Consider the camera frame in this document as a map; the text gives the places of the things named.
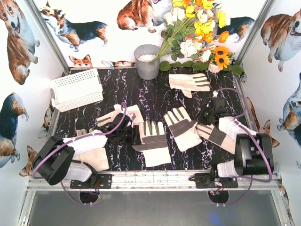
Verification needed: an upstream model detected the white grey glove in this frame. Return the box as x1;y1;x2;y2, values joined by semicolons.
196;123;236;154
164;106;202;152
133;121;171;167

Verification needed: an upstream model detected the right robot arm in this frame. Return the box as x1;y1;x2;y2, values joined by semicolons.
196;97;274;179

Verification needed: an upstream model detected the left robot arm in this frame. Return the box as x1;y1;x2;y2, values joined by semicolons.
32;111;143;188

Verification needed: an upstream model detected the white perforated storage basket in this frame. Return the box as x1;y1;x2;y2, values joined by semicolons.
49;69;103;112

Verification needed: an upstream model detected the green moss stone right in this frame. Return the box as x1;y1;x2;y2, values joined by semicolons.
231;65;243;76

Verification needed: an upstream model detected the green moss stone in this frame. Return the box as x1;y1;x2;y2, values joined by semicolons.
231;65;243;76
159;60;171;72

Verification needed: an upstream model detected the small sunflower pot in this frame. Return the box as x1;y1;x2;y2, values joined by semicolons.
208;46;235;73

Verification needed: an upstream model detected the grey metal bucket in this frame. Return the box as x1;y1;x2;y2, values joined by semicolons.
134;44;160;80

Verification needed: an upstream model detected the artificial flower bouquet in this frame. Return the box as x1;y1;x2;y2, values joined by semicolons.
153;0;231;62

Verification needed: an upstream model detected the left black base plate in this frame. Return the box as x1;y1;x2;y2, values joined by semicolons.
70;173;112;189

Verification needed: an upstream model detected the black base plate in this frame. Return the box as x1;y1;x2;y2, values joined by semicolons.
193;174;238;189
70;173;112;189

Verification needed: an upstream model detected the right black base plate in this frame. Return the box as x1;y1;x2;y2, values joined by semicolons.
193;174;238;189

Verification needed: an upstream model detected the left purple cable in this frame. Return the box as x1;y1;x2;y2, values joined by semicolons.
32;102;127;207

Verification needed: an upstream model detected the purple cable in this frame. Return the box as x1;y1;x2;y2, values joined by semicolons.
32;102;127;207
213;88;273;206

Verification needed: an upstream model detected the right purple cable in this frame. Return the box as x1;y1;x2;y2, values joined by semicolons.
213;88;273;206

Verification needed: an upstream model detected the aluminium front rail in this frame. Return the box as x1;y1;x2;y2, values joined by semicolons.
26;169;281;191

